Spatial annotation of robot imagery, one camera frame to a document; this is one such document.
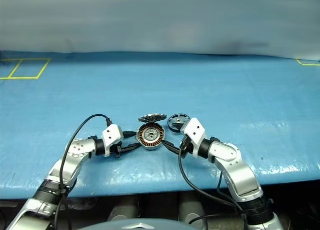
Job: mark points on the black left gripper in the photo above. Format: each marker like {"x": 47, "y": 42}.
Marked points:
{"x": 120, "y": 151}

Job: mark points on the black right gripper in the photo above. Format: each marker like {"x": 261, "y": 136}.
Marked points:
{"x": 186, "y": 147}

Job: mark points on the silver motor housing copper windings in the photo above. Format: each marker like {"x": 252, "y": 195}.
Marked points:
{"x": 143, "y": 137}

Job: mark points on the black spoked rotor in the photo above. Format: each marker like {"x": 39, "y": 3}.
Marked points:
{"x": 178, "y": 119}

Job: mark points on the silver round motor lid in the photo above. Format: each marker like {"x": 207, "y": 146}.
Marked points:
{"x": 152, "y": 117}

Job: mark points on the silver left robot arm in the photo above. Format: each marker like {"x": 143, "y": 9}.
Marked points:
{"x": 75, "y": 149}

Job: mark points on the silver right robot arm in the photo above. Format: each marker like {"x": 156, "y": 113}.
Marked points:
{"x": 232, "y": 154}

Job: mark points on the blue table cover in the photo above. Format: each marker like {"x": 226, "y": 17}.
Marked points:
{"x": 160, "y": 84}

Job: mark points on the dark gray rounded shape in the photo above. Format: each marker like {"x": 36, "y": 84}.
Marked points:
{"x": 123, "y": 210}
{"x": 192, "y": 210}

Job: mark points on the gray robot torso with logo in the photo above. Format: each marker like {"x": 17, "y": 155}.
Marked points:
{"x": 150, "y": 225}

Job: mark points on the yellow tape double rectangle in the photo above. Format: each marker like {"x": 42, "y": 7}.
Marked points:
{"x": 25, "y": 77}

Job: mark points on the yellow tape corner mark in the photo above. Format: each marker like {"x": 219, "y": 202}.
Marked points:
{"x": 310, "y": 64}

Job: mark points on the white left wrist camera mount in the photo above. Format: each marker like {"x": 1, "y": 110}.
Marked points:
{"x": 111, "y": 136}

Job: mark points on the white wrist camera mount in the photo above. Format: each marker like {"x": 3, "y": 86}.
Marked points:
{"x": 111, "y": 136}
{"x": 196, "y": 132}

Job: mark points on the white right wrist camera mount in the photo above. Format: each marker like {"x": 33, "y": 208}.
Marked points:
{"x": 196, "y": 132}

